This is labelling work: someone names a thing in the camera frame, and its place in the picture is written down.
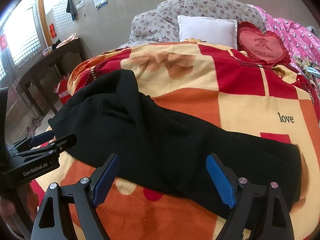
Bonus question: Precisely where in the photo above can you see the black pants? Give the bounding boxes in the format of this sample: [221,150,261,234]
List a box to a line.
[48,69,302,218]

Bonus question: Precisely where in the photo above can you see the person's left hand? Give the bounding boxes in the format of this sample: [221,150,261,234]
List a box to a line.
[0,198,16,217]

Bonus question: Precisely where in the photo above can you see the red shopping bag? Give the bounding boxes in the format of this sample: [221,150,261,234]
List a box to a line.
[53,73,72,105]

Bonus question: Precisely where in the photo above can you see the dark wooden table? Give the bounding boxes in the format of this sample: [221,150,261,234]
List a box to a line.
[19,38,86,116]

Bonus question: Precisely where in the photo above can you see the window with blinds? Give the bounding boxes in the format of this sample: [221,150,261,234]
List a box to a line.
[1,0,43,79]

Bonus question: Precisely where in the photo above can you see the dark hanging cloth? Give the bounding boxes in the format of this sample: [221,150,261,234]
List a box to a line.
[66,0,76,21]

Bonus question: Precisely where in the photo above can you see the red orange yellow blanket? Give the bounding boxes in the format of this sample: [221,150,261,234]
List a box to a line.
[32,41,319,239]

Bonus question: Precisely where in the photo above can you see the floral grey quilt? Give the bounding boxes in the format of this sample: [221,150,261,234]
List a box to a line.
[120,0,266,48]

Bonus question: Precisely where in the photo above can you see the red heart cushion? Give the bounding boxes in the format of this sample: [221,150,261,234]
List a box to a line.
[237,22,291,67]

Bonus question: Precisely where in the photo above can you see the pink patterned quilt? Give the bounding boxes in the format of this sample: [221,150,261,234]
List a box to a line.
[249,4,319,69]

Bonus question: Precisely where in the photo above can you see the white pillow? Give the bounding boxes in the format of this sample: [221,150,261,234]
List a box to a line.
[177,15,238,49]

